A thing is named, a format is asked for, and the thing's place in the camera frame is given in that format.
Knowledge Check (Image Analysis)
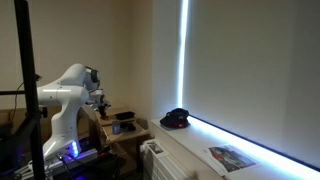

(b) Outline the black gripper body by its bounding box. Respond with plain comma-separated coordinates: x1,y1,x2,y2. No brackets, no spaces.
98,104,109,117

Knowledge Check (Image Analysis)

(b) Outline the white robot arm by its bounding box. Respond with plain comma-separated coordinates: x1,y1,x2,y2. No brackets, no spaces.
37,64,108,161

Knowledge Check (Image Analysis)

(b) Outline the black box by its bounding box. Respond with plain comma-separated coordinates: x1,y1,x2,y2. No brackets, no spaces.
115,111,135,120

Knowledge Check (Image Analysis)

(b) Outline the blue cup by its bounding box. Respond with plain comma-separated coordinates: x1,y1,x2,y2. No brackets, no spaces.
112,121,121,135

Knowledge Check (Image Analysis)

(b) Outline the black object on table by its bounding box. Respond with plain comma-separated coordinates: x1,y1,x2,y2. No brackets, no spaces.
120,123,136,132

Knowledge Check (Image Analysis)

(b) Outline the small wooden table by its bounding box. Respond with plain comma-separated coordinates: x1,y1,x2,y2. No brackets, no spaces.
95,108,149,176

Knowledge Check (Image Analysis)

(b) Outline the black vertical stand pole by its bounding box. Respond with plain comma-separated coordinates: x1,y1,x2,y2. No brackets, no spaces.
14,0,46,180

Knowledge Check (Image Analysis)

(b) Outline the dark cap on sill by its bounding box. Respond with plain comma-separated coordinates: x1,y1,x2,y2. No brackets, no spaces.
160,108,189,129

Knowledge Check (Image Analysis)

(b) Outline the white radiator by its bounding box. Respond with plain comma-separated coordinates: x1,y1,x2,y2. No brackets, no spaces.
140,140,194,180

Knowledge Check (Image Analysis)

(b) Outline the magazine on window sill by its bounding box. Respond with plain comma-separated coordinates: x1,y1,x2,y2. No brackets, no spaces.
199,144,259,175

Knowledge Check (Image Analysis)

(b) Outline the grey roller blind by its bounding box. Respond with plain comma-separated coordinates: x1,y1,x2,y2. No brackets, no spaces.
183,0,320,167

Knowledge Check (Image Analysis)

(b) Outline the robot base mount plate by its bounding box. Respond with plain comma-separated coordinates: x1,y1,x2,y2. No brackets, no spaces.
13,138,99,179

